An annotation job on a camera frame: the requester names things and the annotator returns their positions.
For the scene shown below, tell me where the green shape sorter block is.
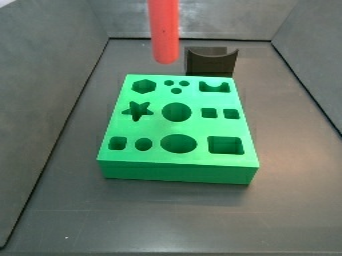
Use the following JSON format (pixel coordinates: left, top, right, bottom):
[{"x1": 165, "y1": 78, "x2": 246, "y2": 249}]
[{"x1": 97, "y1": 74, "x2": 260, "y2": 184}]

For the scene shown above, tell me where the red oval peg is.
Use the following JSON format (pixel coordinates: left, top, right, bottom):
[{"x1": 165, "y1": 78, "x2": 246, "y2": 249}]
[{"x1": 147, "y1": 0, "x2": 179, "y2": 64}]

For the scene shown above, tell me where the dark grey curved holder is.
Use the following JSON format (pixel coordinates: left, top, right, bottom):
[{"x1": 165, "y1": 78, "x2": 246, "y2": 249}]
[{"x1": 185, "y1": 46, "x2": 240, "y2": 77}]

